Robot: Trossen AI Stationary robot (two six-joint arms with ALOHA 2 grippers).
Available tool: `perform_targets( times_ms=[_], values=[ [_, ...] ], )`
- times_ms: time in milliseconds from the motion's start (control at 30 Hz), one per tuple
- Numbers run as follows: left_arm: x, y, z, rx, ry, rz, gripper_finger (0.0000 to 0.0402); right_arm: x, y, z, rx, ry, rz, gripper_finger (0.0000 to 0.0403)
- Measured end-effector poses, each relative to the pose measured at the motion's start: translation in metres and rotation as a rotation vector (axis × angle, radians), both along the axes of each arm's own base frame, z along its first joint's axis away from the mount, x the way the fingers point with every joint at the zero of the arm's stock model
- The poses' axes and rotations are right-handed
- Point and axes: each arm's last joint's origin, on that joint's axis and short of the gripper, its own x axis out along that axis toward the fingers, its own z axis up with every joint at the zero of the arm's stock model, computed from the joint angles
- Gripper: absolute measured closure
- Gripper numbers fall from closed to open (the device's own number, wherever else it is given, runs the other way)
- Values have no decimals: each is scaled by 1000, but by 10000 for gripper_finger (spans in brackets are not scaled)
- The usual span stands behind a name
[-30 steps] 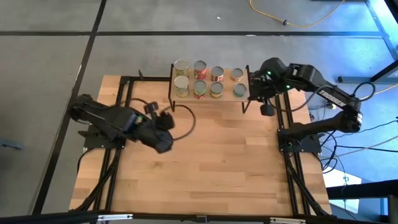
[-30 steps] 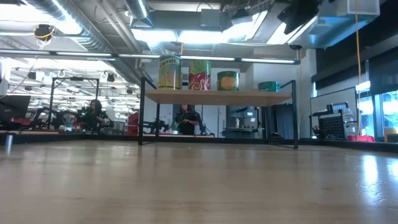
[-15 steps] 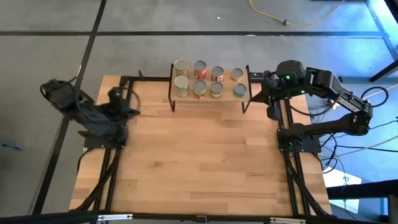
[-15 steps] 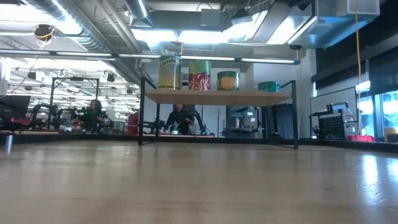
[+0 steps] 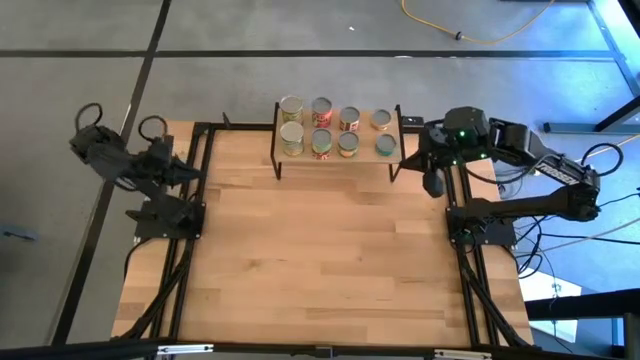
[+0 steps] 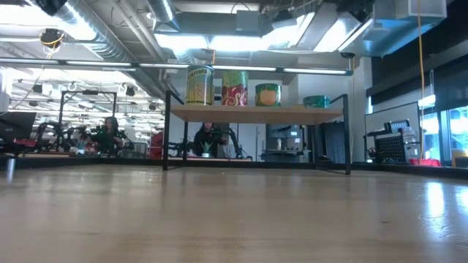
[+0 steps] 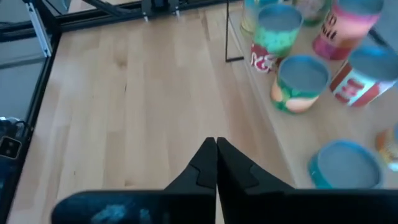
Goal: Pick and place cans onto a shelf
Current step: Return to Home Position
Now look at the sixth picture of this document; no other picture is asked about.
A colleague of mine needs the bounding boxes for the wooden shelf with black frame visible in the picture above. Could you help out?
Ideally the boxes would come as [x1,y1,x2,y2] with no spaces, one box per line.
[162,89,352,175]

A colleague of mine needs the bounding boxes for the green can with orange print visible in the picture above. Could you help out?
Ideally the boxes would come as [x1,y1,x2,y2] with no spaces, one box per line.
[254,83,282,107]

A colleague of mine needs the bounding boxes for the black monitor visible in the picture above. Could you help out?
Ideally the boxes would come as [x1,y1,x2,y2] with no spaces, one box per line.
[0,111,37,134]

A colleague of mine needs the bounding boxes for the black frame crossbar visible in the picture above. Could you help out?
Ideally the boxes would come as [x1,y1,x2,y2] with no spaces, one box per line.
[75,156,403,173]

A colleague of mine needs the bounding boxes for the black pegboard cart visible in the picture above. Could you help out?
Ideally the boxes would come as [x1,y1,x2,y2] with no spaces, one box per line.
[364,119,421,164]

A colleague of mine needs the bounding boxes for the short teal can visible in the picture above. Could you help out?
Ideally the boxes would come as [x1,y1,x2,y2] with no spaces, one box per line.
[302,95,331,109]

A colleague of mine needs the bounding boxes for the red chair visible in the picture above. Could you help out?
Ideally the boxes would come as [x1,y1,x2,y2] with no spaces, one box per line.
[149,131,165,160]

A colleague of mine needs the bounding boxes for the grey ceiling box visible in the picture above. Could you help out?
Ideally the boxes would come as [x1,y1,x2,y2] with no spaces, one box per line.
[235,9,264,36]

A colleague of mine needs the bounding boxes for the white ceiling air unit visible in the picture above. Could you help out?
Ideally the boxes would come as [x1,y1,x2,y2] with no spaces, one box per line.
[394,0,448,21]

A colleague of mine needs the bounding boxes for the black ceiling cable reel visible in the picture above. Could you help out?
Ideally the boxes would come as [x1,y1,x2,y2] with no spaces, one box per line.
[38,28,67,49]

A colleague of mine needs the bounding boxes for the dark cabinet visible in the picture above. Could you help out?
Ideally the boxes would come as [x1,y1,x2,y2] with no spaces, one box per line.
[310,121,352,164]

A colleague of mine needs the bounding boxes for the green and red spaghetti can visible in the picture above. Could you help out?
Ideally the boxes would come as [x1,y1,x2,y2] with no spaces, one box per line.
[221,69,249,107]

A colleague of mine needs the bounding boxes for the yellow hanging cable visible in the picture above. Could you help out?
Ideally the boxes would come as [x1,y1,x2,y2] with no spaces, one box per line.
[416,0,427,146]

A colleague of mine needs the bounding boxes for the overhead LED light bar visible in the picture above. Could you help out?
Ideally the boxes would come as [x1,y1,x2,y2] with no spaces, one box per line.
[0,57,355,77]

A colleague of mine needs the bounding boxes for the black background rig frame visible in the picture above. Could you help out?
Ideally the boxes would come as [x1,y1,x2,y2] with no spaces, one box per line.
[59,90,118,118]

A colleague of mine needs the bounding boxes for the tall yellow-green Carrots can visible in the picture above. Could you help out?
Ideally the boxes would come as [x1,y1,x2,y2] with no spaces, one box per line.
[184,64,215,107]

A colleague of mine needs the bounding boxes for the red flat object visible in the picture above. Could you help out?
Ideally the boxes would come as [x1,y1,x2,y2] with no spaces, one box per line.
[408,157,442,168]

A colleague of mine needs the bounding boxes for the silver ventilation duct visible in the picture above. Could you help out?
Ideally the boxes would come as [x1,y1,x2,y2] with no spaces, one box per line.
[146,0,182,32]
[43,0,142,64]

